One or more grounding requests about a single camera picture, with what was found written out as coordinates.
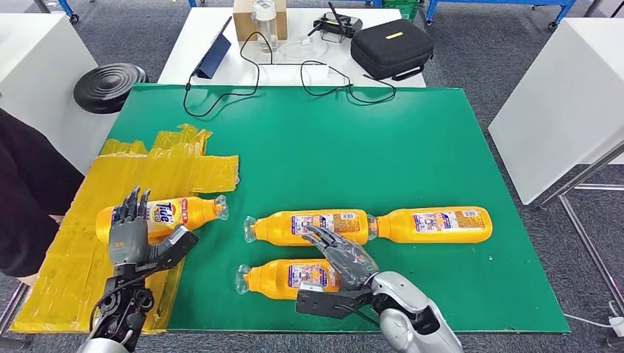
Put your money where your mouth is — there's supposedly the black tablet cable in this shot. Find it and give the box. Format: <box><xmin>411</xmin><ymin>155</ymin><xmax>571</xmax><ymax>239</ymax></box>
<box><xmin>182</xmin><ymin>30</ymin><xmax>274</xmax><ymax>119</ymax></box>

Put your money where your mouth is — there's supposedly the orange detergent bottle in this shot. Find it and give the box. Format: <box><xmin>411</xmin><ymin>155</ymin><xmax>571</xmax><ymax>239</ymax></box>
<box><xmin>235</xmin><ymin>258</ymin><xmax>342</xmax><ymax>301</ymax></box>
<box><xmin>95</xmin><ymin>194</ymin><xmax>230</xmax><ymax>245</ymax></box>
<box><xmin>242</xmin><ymin>209</ymin><xmax>372</xmax><ymax>247</ymax></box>
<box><xmin>368</xmin><ymin>206</ymin><xmax>493</xmax><ymax>245</ymax></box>

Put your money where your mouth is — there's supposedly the yellow tape sheet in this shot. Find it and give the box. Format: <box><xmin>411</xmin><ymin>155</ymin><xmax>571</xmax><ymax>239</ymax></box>
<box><xmin>10</xmin><ymin>123</ymin><xmax>241</xmax><ymax>335</ymax></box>

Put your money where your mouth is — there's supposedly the black remote controller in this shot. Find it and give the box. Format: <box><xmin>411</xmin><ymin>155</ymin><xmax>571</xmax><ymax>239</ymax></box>
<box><xmin>307</xmin><ymin>1</ymin><xmax>364</xmax><ymax>44</ymax></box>

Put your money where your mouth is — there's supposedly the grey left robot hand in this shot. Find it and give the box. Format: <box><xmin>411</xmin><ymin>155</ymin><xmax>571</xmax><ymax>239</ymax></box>
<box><xmin>107</xmin><ymin>185</ymin><xmax>160</xmax><ymax>268</ymax></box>

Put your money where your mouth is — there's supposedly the black carrying case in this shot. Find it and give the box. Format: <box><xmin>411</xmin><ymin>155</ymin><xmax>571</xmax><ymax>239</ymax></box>
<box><xmin>350</xmin><ymin>18</ymin><xmax>436</xmax><ymax>82</ymax></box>

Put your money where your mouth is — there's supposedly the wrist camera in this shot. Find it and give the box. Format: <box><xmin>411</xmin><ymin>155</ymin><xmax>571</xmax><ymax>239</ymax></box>
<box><xmin>146</xmin><ymin>224</ymin><xmax>199</xmax><ymax>274</ymax></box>
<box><xmin>294</xmin><ymin>279</ymin><xmax>374</xmax><ymax>320</ymax></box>

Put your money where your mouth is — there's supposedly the clear plastic water bottle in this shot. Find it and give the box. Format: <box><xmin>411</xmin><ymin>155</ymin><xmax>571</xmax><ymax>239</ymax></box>
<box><xmin>252</xmin><ymin>0</ymin><xmax>279</xmax><ymax>52</ymax></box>

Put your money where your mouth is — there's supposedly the black round ribbed disc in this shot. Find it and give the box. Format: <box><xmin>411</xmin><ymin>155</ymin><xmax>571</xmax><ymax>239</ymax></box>
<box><xmin>73</xmin><ymin>62</ymin><xmax>149</xmax><ymax>115</ymax></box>

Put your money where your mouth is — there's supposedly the white table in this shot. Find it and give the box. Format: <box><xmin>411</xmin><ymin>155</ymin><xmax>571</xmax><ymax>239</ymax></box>
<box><xmin>157</xmin><ymin>5</ymin><xmax>428</xmax><ymax>89</ymax></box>

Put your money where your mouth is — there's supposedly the green table mat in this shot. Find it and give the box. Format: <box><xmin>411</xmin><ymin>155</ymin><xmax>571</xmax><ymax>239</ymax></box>
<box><xmin>104</xmin><ymin>83</ymin><xmax>571</xmax><ymax>335</ymax></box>

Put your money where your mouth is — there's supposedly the cardboard box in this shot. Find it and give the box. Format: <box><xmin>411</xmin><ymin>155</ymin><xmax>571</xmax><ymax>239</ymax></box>
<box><xmin>232</xmin><ymin>0</ymin><xmax>288</xmax><ymax>43</ymax></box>

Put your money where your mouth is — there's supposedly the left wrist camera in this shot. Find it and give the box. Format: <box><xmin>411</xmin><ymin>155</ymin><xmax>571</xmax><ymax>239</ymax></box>
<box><xmin>146</xmin><ymin>224</ymin><xmax>199</xmax><ymax>274</ymax></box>

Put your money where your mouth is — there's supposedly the grey metal table frame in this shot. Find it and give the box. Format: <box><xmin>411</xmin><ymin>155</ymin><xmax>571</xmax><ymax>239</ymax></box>
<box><xmin>538</xmin><ymin>141</ymin><xmax>624</xmax><ymax>318</ymax></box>

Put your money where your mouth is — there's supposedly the white power adapter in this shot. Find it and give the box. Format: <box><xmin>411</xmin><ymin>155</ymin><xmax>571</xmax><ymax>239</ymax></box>
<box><xmin>257</xmin><ymin>62</ymin><xmax>331</xmax><ymax>85</ymax></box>

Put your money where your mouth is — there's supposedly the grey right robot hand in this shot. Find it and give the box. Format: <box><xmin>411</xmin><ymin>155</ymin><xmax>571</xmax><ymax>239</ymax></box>
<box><xmin>302</xmin><ymin>224</ymin><xmax>379</xmax><ymax>292</ymax></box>

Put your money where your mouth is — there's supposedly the person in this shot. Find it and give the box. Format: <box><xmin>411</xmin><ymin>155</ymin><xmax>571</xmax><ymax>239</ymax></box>
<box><xmin>0</xmin><ymin>107</ymin><xmax>86</xmax><ymax>286</ymax></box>

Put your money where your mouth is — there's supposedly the white wall plug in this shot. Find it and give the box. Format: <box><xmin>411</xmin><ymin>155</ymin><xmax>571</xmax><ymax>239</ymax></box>
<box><xmin>606</xmin><ymin>314</ymin><xmax>624</xmax><ymax>340</ymax></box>

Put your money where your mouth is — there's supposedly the white coiled cable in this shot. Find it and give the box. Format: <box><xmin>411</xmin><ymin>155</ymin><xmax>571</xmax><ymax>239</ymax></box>
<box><xmin>280</xmin><ymin>36</ymin><xmax>327</xmax><ymax>62</ymax></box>

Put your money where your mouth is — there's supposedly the dark blue tablet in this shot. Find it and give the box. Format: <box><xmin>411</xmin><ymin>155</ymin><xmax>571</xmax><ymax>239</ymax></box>
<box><xmin>191</xmin><ymin>15</ymin><xmax>233</xmax><ymax>80</ymax></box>

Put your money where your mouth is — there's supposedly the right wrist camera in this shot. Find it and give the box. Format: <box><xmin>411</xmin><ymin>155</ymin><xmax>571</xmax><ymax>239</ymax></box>
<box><xmin>294</xmin><ymin>279</ymin><xmax>374</xmax><ymax>320</ymax></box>

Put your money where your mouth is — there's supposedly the black adapter cable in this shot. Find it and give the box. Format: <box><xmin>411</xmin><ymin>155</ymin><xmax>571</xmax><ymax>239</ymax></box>
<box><xmin>299</xmin><ymin>60</ymin><xmax>398</xmax><ymax>106</ymax></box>

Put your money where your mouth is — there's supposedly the blue metal cart frame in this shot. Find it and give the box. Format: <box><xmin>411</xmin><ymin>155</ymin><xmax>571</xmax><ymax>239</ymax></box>
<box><xmin>424</xmin><ymin>0</ymin><xmax>577</xmax><ymax>29</ymax></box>
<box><xmin>56</xmin><ymin>0</ymin><xmax>80</xmax><ymax>24</ymax></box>

